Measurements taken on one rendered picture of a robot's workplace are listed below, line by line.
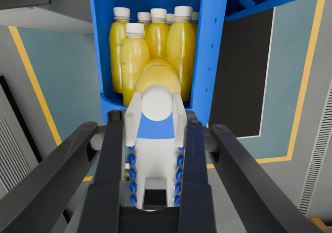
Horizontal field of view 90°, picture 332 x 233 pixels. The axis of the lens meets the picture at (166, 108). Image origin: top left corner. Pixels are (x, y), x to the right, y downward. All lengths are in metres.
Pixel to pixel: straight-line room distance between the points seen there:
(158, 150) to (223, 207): 1.98
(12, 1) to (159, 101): 0.52
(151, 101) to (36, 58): 1.71
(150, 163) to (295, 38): 1.61
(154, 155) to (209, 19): 0.57
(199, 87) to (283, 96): 1.69
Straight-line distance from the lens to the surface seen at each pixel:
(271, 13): 1.61
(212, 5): 0.33
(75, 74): 1.73
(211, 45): 0.34
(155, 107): 0.19
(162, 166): 0.78
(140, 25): 0.40
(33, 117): 2.09
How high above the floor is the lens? 1.52
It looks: 68 degrees down
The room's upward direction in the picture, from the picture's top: 176 degrees clockwise
